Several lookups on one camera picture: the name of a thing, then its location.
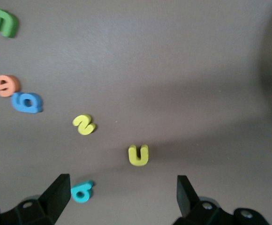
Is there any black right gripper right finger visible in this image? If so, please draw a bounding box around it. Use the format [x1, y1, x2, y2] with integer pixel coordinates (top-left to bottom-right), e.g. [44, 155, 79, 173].
[176, 174, 235, 225]

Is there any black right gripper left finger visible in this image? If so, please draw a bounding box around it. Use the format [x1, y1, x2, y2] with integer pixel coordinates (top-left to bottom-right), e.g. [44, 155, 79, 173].
[0, 173, 71, 225]

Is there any teal foam letter b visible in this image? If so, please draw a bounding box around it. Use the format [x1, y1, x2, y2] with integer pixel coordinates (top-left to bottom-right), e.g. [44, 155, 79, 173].
[70, 180, 95, 203]

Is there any yellow foam letter u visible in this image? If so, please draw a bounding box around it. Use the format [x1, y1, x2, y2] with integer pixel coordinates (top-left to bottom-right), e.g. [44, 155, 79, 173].
[128, 144, 149, 166]

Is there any yellow foam letter s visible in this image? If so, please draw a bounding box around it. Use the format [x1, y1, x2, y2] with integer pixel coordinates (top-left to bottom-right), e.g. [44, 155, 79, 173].
[72, 113, 97, 136]

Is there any blue foam letter g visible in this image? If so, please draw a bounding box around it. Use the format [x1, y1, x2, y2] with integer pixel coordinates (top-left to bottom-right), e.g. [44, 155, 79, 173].
[11, 91, 44, 114]

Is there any brown table cover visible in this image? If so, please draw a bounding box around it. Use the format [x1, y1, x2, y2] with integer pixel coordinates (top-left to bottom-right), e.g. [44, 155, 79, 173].
[0, 0, 272, 225]

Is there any green foam letter u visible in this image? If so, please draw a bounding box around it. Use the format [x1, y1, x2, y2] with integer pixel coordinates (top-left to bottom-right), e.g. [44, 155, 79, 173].
[0, 7, 19, 38]

